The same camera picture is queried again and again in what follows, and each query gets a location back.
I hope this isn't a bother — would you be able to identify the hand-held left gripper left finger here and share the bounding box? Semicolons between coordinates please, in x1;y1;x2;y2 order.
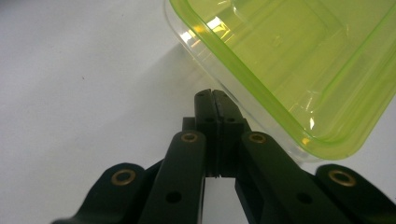
182;89;219;179

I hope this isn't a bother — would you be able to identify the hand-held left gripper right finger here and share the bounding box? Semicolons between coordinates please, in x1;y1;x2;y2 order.
212;89;252;179

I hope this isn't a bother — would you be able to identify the green lidded clear food container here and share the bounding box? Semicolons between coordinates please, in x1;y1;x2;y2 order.
163;0;396;165

